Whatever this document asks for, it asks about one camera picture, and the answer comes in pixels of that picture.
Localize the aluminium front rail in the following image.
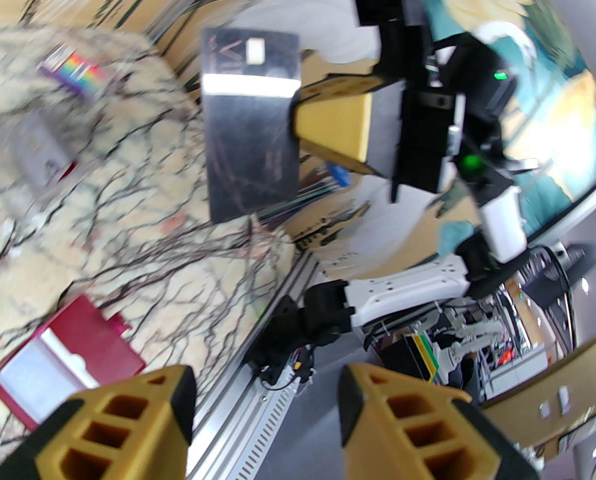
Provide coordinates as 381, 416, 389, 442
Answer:
185, 250, 328, 480

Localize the black VIP card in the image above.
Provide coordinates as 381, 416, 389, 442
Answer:
200, 28, 302, 225

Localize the red leather card holder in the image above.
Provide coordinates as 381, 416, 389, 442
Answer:
0, 295, 147, 431

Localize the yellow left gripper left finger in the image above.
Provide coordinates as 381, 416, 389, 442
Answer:
0, 365, 197, 480

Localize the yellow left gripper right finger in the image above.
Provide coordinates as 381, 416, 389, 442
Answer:
338, 363, 541, 480

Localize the purple rainbow marker pack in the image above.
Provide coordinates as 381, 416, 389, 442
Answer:
39, 43, 104, 100

